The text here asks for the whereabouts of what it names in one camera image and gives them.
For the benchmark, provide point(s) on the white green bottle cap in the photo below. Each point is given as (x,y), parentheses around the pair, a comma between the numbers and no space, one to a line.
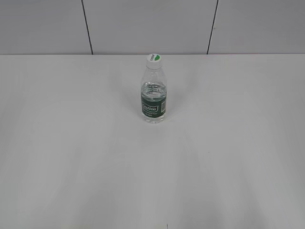
(154,61)

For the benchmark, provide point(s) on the clear cestbon water bottle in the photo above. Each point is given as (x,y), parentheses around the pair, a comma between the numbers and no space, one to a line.
(153,95)

